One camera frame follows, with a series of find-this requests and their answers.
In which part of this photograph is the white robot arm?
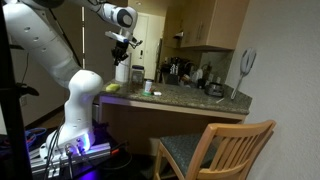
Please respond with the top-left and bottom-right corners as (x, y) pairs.
(3, 0), (138, 160)

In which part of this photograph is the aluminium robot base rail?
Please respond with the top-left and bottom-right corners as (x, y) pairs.
(29, 143), (111, 179)

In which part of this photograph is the black camera stand pole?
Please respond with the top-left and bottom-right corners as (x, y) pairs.
(0, 7), (33, 180)

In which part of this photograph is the wooden chair grey cushion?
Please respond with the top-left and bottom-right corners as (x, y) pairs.
(153, 120), (276, 180)

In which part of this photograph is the clear jar blue lid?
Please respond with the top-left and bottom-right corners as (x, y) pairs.
(131, 65), (144, 84)

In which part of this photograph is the white paper towel roll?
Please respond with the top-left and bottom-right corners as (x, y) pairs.
(115, 55), (131, 83)

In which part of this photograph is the black coffee maker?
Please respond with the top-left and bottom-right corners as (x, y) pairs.
(161, 57), (189, 85)

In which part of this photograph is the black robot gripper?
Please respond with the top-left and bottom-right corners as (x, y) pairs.
(111, 41), (129, 66)

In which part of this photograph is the white supplement bottle green lid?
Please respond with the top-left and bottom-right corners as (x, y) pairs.
(143, 80), (152, 96)

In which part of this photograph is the wooden wall cabinet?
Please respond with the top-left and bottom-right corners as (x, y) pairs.
(163, 0), (250, 51)

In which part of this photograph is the yellow green sponge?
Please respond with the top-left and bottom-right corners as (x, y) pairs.
(105, 83), (120, 92)

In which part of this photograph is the small metal pot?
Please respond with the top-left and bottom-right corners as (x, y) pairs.
(204, 82), (224, 97)

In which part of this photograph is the granite kitchen counter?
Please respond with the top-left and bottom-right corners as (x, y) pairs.
(99, 83), (252, 155)

